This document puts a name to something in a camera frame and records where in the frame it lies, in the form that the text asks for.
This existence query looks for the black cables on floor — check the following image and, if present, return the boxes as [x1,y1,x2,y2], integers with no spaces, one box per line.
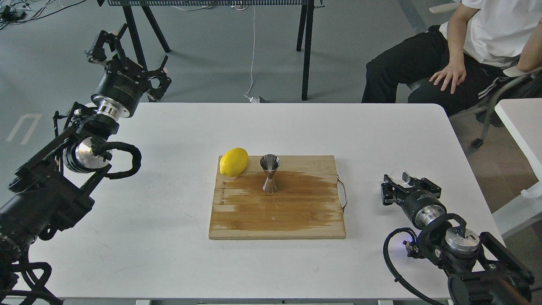
[0,0,87,30]

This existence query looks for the office chair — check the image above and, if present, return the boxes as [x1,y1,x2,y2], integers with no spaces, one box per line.
[406,3,542,149]

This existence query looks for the white hanging cable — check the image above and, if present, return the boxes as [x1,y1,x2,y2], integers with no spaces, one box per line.
[243,5,270,103]

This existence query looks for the seated person in white shirt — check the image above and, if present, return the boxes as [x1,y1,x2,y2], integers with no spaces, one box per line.
[362,0,542,116]

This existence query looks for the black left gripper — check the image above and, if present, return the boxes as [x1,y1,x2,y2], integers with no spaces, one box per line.
[86,23,172,118]

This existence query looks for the wooden cutting board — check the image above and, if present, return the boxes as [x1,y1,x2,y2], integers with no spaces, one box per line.
[208,155,346,240]

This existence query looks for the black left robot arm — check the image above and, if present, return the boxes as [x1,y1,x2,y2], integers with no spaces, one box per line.
[0,24,171,305]

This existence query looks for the yellow lemon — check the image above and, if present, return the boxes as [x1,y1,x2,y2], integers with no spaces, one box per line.
[219,147,249,177]

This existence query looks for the steel double jigger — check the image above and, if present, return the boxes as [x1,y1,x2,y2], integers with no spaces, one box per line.
[260,154,280,193]

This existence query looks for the clear glass cup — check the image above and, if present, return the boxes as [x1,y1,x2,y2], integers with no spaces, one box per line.
[387,169,412,189]

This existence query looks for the white side table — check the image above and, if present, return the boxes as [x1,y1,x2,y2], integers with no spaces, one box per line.
[493,98,542,239]

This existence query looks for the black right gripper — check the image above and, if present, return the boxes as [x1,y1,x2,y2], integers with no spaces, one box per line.
[381,172,447,230]

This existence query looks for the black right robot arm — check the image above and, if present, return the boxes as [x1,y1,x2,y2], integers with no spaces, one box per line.
[381,172,534,305]

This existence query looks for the person's hand on lap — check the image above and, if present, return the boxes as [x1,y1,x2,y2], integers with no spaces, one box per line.
[429,61,467,94]

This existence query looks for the black metal frame table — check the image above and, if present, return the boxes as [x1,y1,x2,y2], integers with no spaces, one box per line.
[108,0,323,102]

